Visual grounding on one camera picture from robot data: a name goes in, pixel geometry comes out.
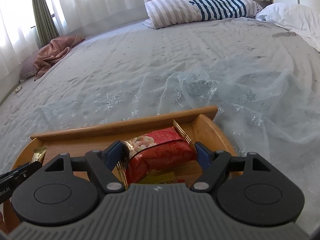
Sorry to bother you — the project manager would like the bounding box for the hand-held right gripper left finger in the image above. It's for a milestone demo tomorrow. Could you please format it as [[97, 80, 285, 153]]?
[[44, 140, 125, 193]]

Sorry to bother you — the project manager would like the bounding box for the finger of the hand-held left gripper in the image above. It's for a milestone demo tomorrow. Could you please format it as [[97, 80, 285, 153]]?
[[0, 161, 42, 183]]

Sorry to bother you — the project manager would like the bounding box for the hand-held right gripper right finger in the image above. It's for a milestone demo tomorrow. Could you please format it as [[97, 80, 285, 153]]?
[[191, 141, 275, 193]]

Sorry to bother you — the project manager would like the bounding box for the beige gold snack packet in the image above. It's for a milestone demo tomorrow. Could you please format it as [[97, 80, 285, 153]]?
[[31, 146, 47, 164]]

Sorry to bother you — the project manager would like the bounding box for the wooden tray with handles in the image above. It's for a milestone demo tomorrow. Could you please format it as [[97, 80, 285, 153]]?
[[2, 106, 243, 234]]

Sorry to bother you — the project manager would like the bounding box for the red gold nut packet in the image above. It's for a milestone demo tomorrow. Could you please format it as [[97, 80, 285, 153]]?
[[116, 119, 198, 188]]

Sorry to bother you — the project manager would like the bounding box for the yellow snack packet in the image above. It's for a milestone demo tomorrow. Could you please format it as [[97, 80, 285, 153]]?
[[140, 171, 187, 185]]

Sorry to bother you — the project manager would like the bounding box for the sheer snowflake cloth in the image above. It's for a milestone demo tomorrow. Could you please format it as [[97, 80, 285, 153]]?
[[0, 69, 320, 188]]

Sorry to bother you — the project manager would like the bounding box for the mauve pillow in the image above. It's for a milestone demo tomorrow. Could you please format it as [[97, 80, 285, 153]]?
[[19, 56, 38, 79]]

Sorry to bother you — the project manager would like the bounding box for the bed with grey sheet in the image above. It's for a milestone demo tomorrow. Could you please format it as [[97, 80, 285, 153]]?
[[0, 10, 320, 188]]

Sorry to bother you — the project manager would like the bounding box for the pink crumpled cloth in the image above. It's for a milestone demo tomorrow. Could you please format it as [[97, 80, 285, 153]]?
[[34, 36, 85, 81]]

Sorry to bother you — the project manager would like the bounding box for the striped pillow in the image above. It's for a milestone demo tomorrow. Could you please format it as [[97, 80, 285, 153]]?
[[142, 0, 264, 29]]

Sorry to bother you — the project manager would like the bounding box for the white sheer curtain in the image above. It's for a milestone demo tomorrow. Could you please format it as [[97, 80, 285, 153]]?
[[0, 0, 265, 75]]

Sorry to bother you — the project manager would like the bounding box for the white pillow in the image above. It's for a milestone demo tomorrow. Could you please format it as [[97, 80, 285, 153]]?
[[255, 2, 320, 53]]

